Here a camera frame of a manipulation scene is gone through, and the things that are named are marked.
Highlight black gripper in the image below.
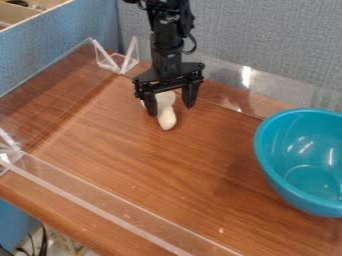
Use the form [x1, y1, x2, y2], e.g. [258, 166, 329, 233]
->
[134, 45, 204, 116]

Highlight clear acrylic left barrier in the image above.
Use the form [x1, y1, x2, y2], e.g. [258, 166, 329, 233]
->
[0, 37, 98, 101]

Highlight clear acrylic back barrier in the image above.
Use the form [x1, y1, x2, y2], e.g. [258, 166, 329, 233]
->
[196, 57, 342, 118]

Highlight clear acrylic barrier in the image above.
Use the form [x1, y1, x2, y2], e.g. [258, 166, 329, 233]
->
[196, 57, 342, 118]
[0, 128, 242, 256]
[0, 37, 98, 101]

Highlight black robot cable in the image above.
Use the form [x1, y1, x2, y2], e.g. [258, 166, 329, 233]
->
[182, 31, 199, 56]

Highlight black floor cables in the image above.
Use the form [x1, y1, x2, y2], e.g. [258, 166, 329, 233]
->
[0, 223, 51, 256]

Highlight blue plastic bowl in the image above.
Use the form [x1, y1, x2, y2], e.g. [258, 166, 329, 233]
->
[254, 108, 342, 218]

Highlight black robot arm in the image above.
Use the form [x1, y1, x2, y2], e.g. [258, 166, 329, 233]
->
[123, 0, 204, 116]

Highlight clear acrylic corner bracket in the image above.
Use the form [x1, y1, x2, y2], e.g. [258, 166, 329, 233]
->
[91, 37, 140, 74]

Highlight clear acrylic front barrier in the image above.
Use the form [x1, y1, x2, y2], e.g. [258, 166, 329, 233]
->
[0, 128, 242, 256]

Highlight wooden shelf box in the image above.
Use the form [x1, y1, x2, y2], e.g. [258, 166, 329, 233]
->
[0, 0, 75, 33]

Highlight white plush mushroom toy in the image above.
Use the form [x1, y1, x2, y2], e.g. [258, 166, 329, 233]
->
[155, 91, 176, 130]

